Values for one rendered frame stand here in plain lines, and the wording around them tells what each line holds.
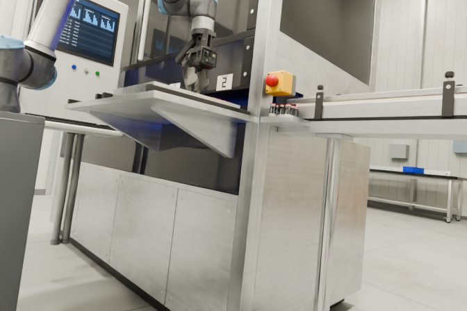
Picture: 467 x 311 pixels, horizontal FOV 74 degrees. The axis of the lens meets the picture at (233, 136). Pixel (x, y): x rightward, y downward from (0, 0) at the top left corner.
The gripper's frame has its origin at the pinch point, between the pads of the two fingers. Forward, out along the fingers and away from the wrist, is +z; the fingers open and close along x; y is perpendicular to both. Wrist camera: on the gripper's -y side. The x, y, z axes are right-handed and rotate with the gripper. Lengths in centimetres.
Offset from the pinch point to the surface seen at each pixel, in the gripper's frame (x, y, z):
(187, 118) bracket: -4.3, 5.1, 9.6
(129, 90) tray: -19.1, -5.5, 3.3
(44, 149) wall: 52, -382, 33
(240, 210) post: 18.4, 10.7, 38.1
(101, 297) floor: 8, -65, 93
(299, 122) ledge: 22.5, 28.4, 7.0
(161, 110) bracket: -13.7, 5.2, 9.0
